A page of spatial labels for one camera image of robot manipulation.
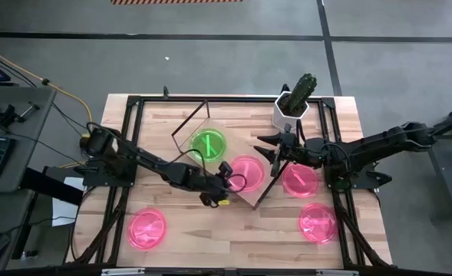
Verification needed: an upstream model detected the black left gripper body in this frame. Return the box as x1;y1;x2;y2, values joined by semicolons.
189;167;234;209

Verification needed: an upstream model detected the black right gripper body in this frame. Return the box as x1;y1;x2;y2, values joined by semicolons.
279;133;317;168

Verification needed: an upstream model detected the pink translucent plastic plate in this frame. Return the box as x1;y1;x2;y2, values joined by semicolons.
126;207;168;252
282;163;318;199
229;155;266;193
298;202;340;245

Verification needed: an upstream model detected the green translucent plastic plate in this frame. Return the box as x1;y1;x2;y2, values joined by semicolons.
190;127;228;163

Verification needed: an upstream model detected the white hexagonal plant pot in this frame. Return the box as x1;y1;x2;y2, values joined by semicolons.
272;90;310;133

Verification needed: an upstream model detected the green cactus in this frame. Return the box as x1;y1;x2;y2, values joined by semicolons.
285;73;318;117

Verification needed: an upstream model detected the white paper sheet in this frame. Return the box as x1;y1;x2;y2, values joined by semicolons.
51;176;85;228

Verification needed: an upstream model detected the grey desk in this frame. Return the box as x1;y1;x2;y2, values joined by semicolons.
0;86;57;193

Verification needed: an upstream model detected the black desk clamp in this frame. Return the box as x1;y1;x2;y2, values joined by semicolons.
0;100;41;130

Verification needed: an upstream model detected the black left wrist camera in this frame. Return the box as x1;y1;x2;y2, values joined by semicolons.
218;160;234;178

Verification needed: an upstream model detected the wooden shelf with black frame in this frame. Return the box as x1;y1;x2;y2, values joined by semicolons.
170;99;292;211

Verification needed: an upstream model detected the black aluminium table frame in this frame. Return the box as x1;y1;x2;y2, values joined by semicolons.
62;86;394;269

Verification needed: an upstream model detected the silver metal bracket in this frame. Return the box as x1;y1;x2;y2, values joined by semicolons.
101;268;147;276
315;269;360;276

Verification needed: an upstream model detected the yellow cable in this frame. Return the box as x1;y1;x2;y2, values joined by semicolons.
0;42;94;136

